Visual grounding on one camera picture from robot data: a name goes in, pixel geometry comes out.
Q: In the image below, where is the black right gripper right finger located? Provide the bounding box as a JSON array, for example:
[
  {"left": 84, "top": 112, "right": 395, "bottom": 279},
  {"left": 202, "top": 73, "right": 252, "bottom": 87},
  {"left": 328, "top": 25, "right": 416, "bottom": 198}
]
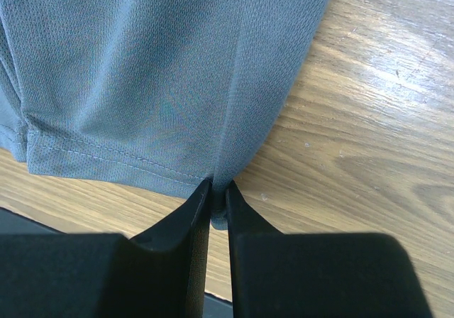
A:
[{"left": 226, "top": 184, "right": 432, "bottom": 317}]

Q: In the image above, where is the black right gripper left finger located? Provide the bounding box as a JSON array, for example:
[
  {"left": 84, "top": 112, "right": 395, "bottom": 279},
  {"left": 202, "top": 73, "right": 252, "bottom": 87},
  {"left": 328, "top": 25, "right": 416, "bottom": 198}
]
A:
[{"left": 1, "top": 180, "right": 211, "bottom": 317}]

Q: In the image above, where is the grey t-shirt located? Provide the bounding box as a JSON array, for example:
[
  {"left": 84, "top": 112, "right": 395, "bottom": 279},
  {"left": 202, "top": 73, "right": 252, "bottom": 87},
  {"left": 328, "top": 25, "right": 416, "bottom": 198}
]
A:
[{"left": 1, "top": 0, "right": 328, "bottom": 230}]

